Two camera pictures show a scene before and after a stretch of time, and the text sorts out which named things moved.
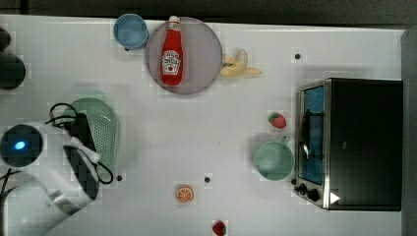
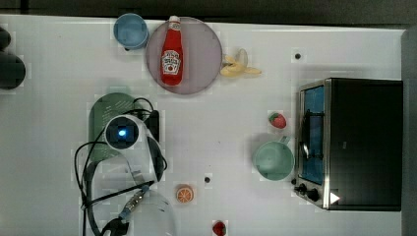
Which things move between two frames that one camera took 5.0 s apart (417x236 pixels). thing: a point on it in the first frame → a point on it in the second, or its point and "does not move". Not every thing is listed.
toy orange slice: (184, 194) does not move
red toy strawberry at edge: (219, 228) does not move
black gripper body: (80, 129) → (152, 124)
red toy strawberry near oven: (277, 120) does not move
